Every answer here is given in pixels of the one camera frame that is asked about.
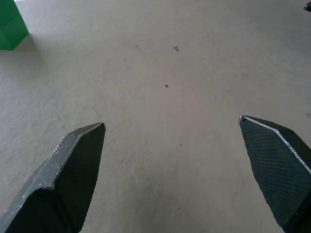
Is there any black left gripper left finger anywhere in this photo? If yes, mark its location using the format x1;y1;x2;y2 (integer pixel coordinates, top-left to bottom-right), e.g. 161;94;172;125
0;122;106;233

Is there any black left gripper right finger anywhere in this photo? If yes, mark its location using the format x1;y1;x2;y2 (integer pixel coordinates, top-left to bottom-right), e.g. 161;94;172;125
238;115;311;233

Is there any green block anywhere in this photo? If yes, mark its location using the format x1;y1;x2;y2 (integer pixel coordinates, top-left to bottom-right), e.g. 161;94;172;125
0;0;30;51

